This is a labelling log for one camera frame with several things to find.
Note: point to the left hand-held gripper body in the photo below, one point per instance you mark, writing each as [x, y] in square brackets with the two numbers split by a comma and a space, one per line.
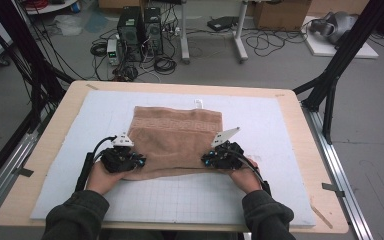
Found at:
[118, 160]

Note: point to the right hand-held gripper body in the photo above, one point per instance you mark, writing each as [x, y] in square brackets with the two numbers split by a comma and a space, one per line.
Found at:
[230, 156]

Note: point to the brown towel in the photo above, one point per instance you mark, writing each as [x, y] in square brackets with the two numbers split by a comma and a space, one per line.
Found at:
[175, 143]

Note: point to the person's left hand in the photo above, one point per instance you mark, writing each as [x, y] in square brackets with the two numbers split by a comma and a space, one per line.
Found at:
[101, 180]

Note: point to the person's right hand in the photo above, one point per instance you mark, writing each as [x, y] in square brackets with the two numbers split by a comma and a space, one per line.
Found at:
[248, 178]

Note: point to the white grid mat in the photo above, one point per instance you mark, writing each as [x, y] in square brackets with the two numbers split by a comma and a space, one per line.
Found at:
[180, 200]

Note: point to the white bench power supply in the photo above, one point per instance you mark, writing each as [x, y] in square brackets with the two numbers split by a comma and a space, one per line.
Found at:
[113, 51]

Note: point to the thin wooden stick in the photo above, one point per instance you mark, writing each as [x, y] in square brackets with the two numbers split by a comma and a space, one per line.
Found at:
[321, 216]

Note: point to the wooden table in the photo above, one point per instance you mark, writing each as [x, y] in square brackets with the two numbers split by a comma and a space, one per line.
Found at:
[10, 213]

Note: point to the large black computer tower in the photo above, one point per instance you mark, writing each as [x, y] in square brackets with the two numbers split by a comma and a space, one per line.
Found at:
[130, 31]

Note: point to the slim black computer tower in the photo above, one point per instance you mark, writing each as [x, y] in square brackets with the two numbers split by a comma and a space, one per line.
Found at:
[153, 31]

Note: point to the flat black device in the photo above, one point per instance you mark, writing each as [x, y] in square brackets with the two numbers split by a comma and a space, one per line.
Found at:
[221, 23]

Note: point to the white floor board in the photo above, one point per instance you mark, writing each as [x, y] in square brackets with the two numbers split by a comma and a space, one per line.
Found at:
[320, 48]

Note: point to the clear plastic bag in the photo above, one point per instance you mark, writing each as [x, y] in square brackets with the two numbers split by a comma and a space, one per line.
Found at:
[68, 25]

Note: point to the large cardboard box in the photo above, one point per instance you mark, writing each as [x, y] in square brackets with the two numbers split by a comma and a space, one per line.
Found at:
[280, 15]

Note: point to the white round table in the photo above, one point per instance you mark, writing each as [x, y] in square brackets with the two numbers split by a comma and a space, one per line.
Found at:
[51, 7]

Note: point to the grey rounded device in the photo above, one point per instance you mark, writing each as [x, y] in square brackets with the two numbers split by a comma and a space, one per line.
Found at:
[338, 25]

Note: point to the aluminium rail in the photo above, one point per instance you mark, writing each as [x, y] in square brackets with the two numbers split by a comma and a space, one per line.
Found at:
[332, 166]
[16, 156]

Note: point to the white table frame legs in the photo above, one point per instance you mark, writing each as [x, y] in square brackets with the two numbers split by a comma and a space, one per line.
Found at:
[185, 33]

